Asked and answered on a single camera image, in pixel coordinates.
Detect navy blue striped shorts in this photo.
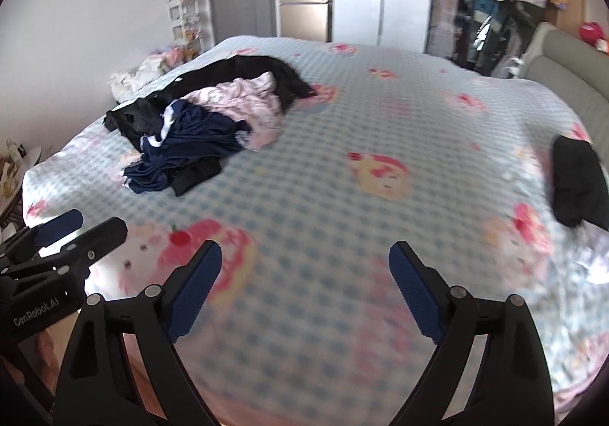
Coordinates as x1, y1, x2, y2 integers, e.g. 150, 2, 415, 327
124, 99, 251, 196

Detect white clothes pile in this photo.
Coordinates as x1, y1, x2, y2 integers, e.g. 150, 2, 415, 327
108, 46, 185, 103

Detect open clothes closet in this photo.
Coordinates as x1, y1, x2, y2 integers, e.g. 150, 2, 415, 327
425, 0, 545, 78

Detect black garment in pile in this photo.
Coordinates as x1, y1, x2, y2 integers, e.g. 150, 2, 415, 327
103, 55, 319, 154

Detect silver plastic bag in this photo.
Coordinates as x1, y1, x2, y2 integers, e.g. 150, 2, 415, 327
574, 221, 609, 285

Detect blue checkered cartoon blanket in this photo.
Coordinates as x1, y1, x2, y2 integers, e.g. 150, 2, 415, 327
23, 36, 608, 425

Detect black folded garment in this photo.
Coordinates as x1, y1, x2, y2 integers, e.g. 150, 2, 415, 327
551, 135, 608, 230

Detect pink patterned garment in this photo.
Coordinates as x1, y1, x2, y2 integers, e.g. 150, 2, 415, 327
183, 71, 283, 152

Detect white shelf rack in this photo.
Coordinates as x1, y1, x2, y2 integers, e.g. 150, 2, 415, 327
166, 0, 214, 61

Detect beige refrigerator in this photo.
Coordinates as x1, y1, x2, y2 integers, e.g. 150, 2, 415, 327
279, 0, 330, 42

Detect grey upholstered headboard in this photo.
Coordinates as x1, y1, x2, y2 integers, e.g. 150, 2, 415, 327
519, 23, 608, 153

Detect red plush toy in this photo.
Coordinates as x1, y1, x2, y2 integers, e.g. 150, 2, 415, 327
579, 22, 608, 53

